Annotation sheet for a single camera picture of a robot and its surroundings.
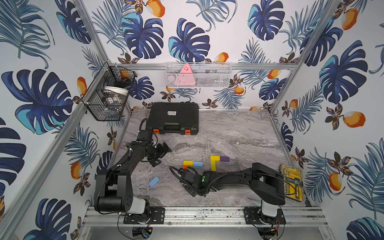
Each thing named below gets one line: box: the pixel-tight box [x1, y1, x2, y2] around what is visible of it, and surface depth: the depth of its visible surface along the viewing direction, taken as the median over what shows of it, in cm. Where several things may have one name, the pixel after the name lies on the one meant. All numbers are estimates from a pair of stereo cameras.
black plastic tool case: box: [147, 101, 200, 135], surface depth 112 cm
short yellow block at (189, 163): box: [182, 160, 194, 167], surface depth 94 cm
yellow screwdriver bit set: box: [279, 164, 304, 202], surface depth 84 cm
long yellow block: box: [210, 160, 217, 172], surface depth 94 cm
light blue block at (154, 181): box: [148, 176, 160, 188], surface depth 87 cm
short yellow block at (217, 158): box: [210, 155, 221, 162], surface depth 96 cm
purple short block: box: [219, 156, 230, 162], surface depth 97 cm
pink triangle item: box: [174, 63, 196, 86], surface depth 92 cm
